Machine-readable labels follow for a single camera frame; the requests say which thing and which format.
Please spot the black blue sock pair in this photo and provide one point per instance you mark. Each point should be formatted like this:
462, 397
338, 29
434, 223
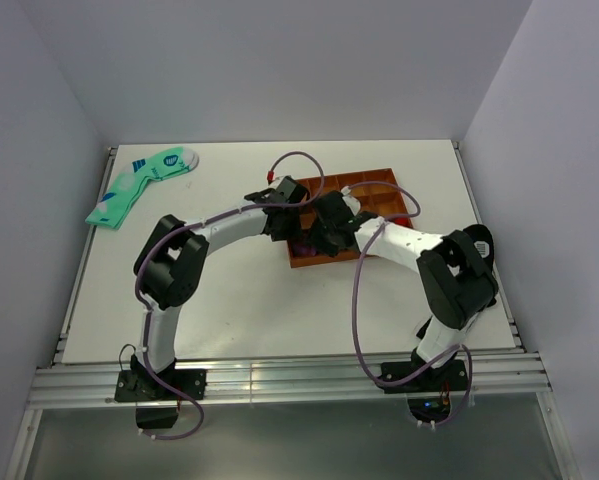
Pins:
479, 286

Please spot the rolled red sock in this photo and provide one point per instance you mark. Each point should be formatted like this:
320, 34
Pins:
405, 222

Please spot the maroon purple orange sock pair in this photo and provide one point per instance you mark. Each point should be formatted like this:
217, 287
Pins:
301, 250

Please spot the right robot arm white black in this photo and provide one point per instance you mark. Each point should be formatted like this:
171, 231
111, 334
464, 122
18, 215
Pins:
456, 270

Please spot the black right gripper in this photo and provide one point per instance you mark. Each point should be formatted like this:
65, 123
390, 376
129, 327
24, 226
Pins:
317, 242

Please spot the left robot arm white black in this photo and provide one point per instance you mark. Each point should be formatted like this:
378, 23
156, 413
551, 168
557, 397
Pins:
169, 268

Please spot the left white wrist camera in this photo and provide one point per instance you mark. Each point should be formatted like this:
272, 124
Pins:
273, 180

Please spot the mint green sock pair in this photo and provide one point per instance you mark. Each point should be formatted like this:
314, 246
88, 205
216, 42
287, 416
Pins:
127, 187

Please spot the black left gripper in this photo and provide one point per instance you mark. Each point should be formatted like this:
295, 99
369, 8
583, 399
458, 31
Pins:
284, 235

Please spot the aluminium table front rail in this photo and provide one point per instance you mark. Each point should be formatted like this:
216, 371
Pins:
278, 381

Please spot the orange compartment tray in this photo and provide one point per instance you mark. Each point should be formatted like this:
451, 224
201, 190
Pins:
381, 197

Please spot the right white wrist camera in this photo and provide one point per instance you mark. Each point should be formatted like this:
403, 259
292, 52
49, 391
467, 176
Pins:
350, 200

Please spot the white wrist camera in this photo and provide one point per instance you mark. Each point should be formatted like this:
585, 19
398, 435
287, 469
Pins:
273, 180
350, 200

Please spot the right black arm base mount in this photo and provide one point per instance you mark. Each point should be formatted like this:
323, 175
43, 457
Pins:
429, 393

